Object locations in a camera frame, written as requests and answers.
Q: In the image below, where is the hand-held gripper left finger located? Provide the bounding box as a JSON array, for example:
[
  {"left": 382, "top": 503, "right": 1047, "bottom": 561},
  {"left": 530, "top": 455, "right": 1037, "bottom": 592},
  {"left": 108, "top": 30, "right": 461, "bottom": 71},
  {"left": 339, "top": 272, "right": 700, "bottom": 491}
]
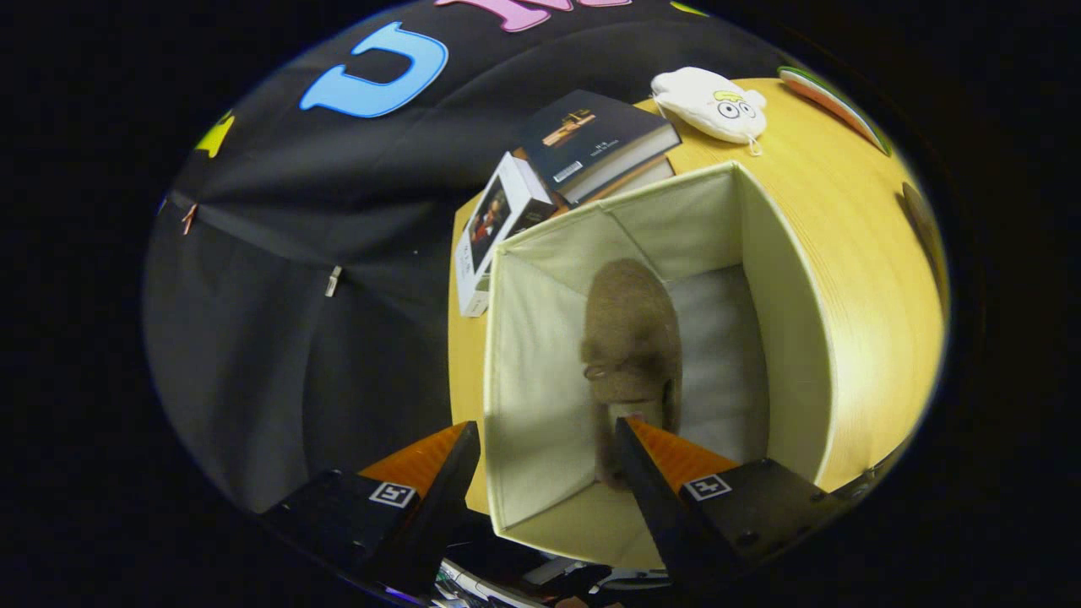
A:
[{"left": 258, "top": 421, "right": 482, "bottom": 596}]

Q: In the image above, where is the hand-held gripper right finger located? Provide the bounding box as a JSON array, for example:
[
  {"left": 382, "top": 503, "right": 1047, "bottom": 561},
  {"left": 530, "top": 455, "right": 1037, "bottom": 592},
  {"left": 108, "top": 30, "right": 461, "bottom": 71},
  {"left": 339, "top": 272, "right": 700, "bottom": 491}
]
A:
[{"left": 615, "top": 416, "right": 845, "bottom": 584}]

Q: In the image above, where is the grey fabric storage box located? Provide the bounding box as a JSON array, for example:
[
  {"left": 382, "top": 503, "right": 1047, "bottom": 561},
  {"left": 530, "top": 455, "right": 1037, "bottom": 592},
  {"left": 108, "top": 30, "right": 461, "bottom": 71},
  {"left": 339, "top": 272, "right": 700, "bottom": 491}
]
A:
[{"left": 483, "top": 160, "right": 837, "bottom": 571}]

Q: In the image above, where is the brown fuzzy shoe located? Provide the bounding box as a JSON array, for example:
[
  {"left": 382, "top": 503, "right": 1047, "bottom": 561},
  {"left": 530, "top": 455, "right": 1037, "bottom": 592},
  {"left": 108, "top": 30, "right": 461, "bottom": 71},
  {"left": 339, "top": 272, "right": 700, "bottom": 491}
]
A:
[
  {"left": 899, "top": 182, "right": 947, "bottom": 296},
  {"left": 579, "top": 258, "right": 683, "bottom": 491}
]

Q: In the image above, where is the black backdrop cloth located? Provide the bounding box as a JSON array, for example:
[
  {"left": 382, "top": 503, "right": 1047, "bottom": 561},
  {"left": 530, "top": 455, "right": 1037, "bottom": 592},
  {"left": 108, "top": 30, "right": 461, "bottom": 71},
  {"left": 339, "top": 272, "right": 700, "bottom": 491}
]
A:
[{"left": 144, "top": 0, "right": 786, "bottom": 516}]

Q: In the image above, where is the white portrait book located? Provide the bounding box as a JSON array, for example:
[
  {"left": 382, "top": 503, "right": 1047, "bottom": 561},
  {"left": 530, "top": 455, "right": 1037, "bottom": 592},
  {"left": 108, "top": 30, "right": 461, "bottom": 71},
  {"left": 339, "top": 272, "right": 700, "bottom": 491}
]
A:
[{"left": 454, "top": 152, "right": 558, "bottom": 318}]

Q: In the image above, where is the tan hardcover book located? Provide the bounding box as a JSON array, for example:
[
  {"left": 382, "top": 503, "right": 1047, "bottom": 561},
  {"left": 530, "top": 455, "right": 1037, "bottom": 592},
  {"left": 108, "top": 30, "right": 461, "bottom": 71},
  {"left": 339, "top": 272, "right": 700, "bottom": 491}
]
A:
[{"left": 583, "top": 156, "right": 676, "bottom": 204}]

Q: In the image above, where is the dark hardcover book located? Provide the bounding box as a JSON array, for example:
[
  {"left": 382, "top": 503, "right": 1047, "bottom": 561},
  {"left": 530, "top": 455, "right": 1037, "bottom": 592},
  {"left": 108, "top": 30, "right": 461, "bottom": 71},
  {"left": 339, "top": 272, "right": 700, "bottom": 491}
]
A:
[{"left": 517, "top": 90, "right": 682, "bottom": 206}]

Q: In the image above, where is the white plush toy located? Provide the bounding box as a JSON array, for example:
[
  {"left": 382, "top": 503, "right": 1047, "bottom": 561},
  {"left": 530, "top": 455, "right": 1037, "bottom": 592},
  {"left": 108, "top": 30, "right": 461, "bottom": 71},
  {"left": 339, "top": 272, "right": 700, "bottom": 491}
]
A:
[{"left": 650, "top": 67, "right": 768, "bottom": 157}]

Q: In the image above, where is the watermelon slice plush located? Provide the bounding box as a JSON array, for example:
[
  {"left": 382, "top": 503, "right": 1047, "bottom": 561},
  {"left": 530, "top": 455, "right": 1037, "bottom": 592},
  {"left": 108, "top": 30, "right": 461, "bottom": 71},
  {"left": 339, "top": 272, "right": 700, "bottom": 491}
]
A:
[{"left": 777, "top": 66, "right": 892, "bottom": 157}]

